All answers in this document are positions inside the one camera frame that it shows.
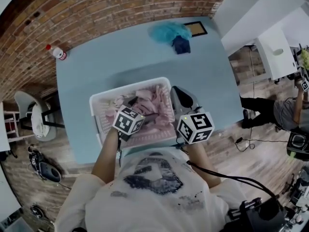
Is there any black round device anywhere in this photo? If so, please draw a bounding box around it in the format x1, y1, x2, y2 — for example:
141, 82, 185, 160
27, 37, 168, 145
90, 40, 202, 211
30, 204, 44, 218

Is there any white desk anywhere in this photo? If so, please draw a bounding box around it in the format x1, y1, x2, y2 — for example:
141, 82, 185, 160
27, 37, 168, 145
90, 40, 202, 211
254, 28, 299, 82

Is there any person's right forearm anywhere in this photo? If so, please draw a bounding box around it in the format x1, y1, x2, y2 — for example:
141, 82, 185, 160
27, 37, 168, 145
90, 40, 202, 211
182, 143, 223, 194

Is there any turquoise fluffy cloth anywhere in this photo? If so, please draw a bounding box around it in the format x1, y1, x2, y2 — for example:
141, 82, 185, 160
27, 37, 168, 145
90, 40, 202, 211
148, 22, 193, 44

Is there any black framed cork board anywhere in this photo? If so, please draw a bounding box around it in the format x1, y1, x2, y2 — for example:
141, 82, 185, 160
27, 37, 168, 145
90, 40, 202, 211
184, 20, 208, 37

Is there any white folding table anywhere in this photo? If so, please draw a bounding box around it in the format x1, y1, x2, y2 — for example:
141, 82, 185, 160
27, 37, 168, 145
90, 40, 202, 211
0, 101, 22, 152

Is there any black floor cable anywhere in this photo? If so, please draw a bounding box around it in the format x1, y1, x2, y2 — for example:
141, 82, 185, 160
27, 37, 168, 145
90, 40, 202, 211
235, 127, 290, 152

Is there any white plastic laundry basket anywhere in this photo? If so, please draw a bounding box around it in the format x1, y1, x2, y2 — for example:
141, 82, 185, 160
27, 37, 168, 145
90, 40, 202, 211
89, 76, 177, 149

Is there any clear bottle with red cap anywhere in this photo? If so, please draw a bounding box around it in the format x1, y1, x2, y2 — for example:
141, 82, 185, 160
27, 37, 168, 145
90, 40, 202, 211
45, 44, 68, 61

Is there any grey shell chair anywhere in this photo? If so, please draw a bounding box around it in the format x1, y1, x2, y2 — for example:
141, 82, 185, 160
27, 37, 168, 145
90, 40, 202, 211
14, 90, 66, 142

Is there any pink garment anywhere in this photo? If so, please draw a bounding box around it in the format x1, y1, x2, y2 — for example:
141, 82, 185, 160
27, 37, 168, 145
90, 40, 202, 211
106, 85, 176, 132

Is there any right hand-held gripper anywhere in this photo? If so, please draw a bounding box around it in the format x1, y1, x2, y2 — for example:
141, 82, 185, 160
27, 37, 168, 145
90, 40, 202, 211
170, 86, 216, 145

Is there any black rounded helmet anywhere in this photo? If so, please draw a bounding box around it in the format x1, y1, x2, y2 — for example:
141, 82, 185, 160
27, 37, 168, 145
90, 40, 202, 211
38, 160, 62, 183

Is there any person's white printed t-shirt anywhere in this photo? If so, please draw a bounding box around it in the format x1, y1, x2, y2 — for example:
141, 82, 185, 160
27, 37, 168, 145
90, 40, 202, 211
55, 146, 244, 232

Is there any dark blue cloth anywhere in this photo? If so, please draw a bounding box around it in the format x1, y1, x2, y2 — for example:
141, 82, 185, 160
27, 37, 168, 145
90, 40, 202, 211
171, 35, 191, 55

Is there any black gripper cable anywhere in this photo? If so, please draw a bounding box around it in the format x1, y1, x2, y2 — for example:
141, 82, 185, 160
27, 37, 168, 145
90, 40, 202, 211
185, 160, 281, 200

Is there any black waist pack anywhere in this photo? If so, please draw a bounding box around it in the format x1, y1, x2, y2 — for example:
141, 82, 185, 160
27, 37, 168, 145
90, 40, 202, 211
226, 197, 287, 232

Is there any yellow green plant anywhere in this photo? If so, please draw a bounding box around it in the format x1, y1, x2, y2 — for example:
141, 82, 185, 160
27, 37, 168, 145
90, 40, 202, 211
299, 46, 309, 70

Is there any white crumpled garment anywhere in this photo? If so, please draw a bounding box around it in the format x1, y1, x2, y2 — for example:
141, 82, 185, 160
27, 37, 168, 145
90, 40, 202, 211
31, 102, 51, 138

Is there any black strapped headset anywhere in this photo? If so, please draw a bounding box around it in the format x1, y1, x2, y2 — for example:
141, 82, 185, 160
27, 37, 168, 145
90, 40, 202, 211
28, 145, 45, 169

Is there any person's left forearm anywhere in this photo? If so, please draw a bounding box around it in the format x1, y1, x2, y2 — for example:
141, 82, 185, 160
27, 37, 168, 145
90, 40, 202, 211
91, 129, 121, 185

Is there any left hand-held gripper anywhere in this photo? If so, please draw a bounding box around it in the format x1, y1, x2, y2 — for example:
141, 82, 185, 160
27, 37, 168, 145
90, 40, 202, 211
112, 96, 160, 143

